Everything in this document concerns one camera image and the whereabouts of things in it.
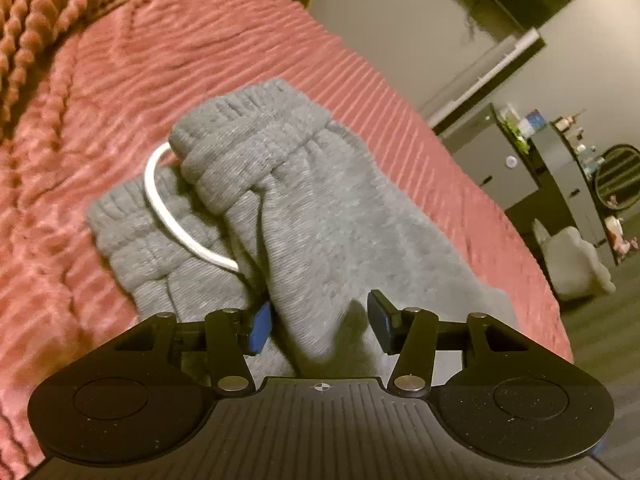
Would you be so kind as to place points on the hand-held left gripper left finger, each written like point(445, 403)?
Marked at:
point(261, 330)

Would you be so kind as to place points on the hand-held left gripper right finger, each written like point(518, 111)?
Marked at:
point(380, 321)

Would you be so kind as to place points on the grey sweat pants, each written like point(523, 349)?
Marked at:
point(320, 220)

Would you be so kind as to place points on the white cabinet with knobs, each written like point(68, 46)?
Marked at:
point(492, 170)

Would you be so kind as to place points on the white fluffy chair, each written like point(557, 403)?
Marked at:
point(570, 265)

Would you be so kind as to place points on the cluster of small toiletries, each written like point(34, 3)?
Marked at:
point(522, 125)

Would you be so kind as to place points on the round dark-framed mirror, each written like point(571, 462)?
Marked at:
point(617, 175)

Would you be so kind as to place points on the pink ribbed bedspread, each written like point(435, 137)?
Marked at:
point(110, 90)

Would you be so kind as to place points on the pink chunky knit blanket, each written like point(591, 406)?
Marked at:
point(30, 10)

